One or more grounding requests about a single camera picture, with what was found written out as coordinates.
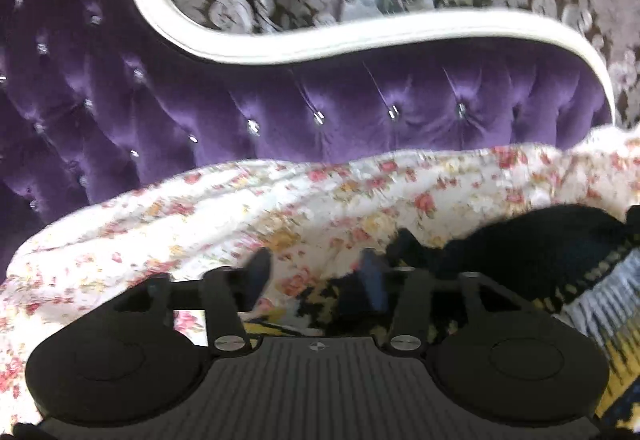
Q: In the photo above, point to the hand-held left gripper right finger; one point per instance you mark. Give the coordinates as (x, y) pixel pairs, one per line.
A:
(371, 272)

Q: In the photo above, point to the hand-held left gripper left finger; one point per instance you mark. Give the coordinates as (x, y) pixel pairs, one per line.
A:
(257, 272)

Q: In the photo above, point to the striped patterned knit sweater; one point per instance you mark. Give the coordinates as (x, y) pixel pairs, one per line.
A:
(550, 250)

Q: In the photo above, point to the floral printed blanket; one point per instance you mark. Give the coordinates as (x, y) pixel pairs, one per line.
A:
(200, 215)

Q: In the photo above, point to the purple tufted sofa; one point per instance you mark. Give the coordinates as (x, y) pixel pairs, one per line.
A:
(250, 105)

